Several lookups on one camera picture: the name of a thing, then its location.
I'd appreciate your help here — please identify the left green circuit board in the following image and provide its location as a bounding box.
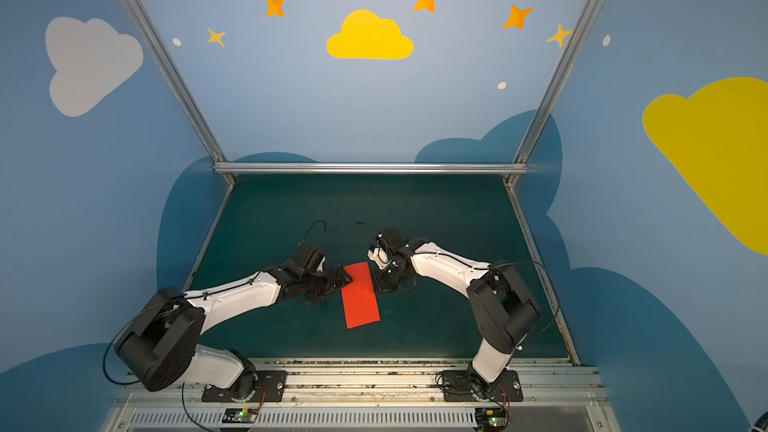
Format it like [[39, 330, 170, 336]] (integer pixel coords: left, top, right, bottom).
[[222, 408, 260, 424]]

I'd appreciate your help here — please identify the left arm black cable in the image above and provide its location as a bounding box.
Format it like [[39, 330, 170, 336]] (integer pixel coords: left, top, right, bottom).
[[299, 219, 328, 247]]

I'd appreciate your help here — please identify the green circuit board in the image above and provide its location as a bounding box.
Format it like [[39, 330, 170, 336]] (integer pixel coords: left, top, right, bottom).
[[474, 408, 509, 432], [222, 408, 260, 424]]

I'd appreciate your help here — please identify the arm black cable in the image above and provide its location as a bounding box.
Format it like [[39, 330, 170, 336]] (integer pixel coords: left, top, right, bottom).
[[497, 260, 562, 337], [299, 219, 328, 247]]

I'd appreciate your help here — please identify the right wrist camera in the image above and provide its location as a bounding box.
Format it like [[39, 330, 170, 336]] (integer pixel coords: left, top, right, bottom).
[[367, 225, 408, 270]]

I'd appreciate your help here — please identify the left aluminium frame post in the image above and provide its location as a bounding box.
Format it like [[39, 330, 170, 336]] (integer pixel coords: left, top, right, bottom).
[[120, 0, 228, 165]]

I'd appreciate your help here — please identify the right green circuit board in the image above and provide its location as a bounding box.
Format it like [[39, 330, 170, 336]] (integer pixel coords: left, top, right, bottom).
[[474, 408, 509, 432]]

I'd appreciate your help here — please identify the aluminium frame post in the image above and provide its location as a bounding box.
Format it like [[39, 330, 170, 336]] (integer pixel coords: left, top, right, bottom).
[[504, 0, 606, 192], [120, 0, 228, 165]]

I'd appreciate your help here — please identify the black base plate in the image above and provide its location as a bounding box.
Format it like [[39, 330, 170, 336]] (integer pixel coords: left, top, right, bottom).
[[201, 370, 287, 403], [435, 369, 524, 403]]

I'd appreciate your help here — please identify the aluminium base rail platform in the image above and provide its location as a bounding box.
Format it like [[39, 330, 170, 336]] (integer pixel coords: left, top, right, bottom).
[[101, 358, 620, 431]]

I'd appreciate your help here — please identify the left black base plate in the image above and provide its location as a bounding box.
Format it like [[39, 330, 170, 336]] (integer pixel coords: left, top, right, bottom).
[[201, 370, 287, 403]]

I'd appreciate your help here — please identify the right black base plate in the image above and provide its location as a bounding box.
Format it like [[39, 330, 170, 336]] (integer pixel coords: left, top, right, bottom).
[[435, 369, 524, 403]]

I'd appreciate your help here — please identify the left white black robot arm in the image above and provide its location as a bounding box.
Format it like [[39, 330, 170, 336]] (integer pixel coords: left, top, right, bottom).
[[114, 264, 353, 402]]

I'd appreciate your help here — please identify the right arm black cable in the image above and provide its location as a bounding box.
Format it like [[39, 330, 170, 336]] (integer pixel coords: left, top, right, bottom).
[[497, 260, 562, 337]]

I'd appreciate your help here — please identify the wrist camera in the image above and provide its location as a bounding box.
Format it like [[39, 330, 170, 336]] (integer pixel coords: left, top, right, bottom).
[[367, 225, 408, 270], [286, 242, 326, 277]]

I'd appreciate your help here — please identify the right aluminium frame post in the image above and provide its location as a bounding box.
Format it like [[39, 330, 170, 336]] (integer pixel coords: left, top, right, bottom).
[[504, 0, 606, 192]]

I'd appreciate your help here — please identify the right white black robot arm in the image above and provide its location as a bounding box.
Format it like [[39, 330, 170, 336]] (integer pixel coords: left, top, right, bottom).
[[367, 240, 541, 402]]

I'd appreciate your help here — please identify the red square paper sheet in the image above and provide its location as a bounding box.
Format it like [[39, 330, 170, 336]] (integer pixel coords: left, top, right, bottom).
[[341, 263, 380, 329]]

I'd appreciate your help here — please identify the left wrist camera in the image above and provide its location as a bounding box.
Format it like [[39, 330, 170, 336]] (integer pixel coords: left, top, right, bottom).
[[286, 242, 326, 277]]

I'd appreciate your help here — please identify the aluminium frame horizontal bar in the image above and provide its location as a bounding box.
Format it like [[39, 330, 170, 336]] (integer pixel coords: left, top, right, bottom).
[[214, 162, 528, 175]]

